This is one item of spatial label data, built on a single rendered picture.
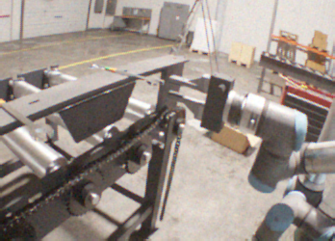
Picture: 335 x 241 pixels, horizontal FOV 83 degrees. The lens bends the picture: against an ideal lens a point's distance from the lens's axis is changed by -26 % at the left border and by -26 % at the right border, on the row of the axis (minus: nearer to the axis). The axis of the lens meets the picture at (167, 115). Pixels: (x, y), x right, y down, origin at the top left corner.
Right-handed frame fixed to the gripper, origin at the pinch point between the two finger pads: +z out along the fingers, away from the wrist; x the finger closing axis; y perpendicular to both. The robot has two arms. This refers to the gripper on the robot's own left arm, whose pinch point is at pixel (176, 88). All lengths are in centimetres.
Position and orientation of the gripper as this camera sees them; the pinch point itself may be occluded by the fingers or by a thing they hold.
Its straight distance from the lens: 60.8
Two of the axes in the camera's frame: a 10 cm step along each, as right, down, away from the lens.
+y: -4.6, 3.1, -8.3
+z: -8.7, -3.2, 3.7
